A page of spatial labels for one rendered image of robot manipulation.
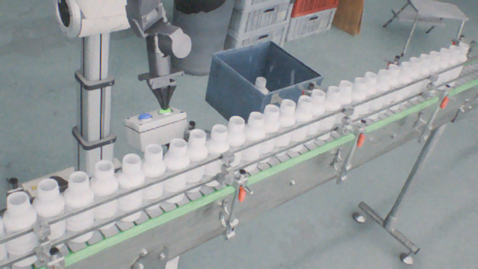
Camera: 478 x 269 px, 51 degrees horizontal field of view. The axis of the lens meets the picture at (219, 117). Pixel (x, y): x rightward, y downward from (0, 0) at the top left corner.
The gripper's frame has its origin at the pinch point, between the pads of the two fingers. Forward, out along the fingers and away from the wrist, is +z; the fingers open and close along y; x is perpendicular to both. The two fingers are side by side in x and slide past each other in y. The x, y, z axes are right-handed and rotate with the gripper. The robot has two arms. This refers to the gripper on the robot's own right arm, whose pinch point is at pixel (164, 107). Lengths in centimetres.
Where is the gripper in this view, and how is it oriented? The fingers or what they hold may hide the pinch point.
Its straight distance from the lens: 130.3
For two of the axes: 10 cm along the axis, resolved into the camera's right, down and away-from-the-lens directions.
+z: 0.6, 9.4, 3.5
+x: -6.2, -2.4, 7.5
